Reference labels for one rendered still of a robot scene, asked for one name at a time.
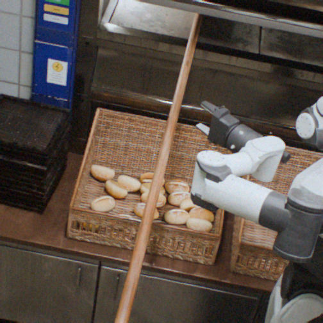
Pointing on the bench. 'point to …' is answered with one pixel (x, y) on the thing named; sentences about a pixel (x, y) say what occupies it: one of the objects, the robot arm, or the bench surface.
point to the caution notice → (57, 72)
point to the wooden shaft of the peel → (124, 311)
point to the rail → (254, 13)
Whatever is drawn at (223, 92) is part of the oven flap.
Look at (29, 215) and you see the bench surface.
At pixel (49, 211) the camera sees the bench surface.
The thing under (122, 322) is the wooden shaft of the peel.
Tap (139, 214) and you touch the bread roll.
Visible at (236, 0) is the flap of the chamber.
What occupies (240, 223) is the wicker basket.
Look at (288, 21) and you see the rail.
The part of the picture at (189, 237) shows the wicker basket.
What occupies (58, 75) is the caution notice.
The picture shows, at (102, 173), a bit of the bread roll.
